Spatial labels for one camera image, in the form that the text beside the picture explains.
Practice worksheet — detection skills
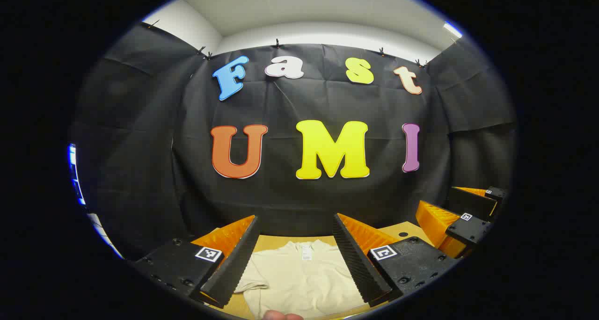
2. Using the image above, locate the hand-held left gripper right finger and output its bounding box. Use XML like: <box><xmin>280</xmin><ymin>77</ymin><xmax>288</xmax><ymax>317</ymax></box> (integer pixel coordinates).
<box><xmin>333</xmin><ymin>212</ymin><xmax>461</xmax><ymax>307</ymax></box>

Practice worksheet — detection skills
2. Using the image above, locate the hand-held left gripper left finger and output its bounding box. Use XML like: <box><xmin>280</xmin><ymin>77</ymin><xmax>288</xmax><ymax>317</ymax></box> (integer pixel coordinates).
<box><xmin>133</xmin><ymin>215</ymin><xmax>261</xmax><ymax>309</ymax></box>

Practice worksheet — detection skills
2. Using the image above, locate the laptop screen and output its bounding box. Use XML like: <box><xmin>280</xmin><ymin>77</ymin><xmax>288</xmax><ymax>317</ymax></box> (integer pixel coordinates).
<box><xmin>68</xmin><ymin>144</ymin><xmax>87</xmax><ymax>206</ymax></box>

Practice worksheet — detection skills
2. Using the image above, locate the black backdrop cloth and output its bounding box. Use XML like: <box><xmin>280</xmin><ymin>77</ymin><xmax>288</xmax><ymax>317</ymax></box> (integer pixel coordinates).
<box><xmin>70</xmin><ymin>23</ymin><xmax>518</xmax><ymax>260</ymax></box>

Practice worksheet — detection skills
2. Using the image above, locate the cream sweater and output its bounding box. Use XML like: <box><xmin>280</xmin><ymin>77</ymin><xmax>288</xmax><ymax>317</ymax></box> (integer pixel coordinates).
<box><xmin>234</xmin><ymin>240</ymin><xmax>370</xmax><ymax>320</ymax></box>

